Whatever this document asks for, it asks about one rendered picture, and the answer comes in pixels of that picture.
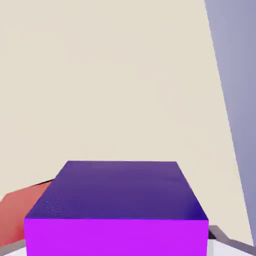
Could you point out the small purple cube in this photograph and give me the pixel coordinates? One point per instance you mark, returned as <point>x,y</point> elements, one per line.
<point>116,220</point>

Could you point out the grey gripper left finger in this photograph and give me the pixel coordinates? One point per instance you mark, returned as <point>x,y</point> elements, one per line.
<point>12,251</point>

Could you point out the large red box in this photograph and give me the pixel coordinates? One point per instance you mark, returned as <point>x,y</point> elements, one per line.
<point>18,212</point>

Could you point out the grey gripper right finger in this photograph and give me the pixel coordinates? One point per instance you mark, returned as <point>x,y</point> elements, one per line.
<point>224,247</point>

